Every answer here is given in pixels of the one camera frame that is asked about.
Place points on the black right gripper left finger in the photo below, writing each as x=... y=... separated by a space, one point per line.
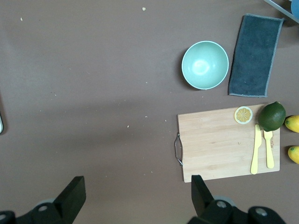
x=70 y=200

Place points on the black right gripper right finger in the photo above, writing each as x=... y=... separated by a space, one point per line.
x=202 y=200

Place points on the wooden cutting board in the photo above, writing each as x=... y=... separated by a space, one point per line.
x=215 y=144

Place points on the yellow plastic knife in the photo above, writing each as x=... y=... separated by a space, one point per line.
x=256 y=149

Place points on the yellow plastic fork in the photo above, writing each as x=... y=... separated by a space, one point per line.
x=269 y=154

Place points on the lemon slice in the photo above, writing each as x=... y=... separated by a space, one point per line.
x=243 y=114

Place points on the cream tray with bear print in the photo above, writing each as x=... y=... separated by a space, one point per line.
x=1 y=126

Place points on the yellow lemon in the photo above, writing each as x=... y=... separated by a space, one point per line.
x=294 y=154
x=293 y=123

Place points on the green avocado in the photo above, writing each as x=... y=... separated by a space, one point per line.
x=272 y=116

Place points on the mint green bowl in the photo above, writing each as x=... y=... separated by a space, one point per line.
x=205 y=65

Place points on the dark grey cloth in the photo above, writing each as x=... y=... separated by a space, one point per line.
x=254 y=56

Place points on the blue dish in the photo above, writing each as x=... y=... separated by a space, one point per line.
x=295 y=5

